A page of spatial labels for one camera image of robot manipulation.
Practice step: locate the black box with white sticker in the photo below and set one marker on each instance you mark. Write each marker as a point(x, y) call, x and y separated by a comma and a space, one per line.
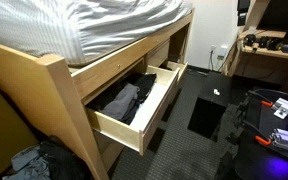
point(214, 100)

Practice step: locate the dark blue folded garment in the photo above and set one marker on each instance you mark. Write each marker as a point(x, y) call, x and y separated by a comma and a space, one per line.
point(130, 114)

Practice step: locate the white wall outlet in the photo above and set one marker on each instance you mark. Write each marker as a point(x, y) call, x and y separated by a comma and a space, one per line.
point(212, 48)

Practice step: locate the grey clothes pile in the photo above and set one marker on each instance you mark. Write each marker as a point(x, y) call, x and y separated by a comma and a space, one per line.
point(29, 166)

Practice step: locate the large open wooden drawer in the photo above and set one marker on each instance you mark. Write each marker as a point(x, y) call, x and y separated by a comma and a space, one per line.
point(152, 106)

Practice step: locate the wooden bed frame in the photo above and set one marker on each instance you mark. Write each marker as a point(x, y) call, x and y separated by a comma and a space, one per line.
point(64, 86)

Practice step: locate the small open wooden drawer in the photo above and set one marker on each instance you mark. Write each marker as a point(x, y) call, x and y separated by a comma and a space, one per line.
point(180, 67)

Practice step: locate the black computer monitor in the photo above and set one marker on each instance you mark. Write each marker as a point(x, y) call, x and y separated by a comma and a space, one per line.
point(282, 15)

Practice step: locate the black clothes pile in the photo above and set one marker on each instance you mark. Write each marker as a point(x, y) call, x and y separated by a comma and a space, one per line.
point(64, 161)

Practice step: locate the wooden desk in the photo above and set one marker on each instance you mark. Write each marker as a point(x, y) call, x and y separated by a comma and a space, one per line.
point(267, 53)

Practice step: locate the white wall plug adapter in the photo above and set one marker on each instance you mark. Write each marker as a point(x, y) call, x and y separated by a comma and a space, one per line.
point(222, 52)

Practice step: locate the grey folded garment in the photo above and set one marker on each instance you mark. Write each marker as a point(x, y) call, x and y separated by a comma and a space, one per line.
point(120, 103)

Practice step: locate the black wall device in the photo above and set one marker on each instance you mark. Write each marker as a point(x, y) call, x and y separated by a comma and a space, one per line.
point(242, 11)

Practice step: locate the black folded garment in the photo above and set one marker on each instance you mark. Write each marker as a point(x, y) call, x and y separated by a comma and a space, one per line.
point(145, 85)

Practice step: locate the aluminium extrusion bracket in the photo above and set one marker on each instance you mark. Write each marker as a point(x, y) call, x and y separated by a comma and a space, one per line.
point(285, 108)

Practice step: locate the black robot table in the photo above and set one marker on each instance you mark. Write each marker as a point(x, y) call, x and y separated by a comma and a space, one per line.
point(267, 146)

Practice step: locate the black headphones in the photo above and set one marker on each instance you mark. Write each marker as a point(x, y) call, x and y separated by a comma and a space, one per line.
point(262, 41)

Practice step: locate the white striped mattress sheet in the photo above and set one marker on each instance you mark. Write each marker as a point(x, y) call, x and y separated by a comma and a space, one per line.
point(84, 23)

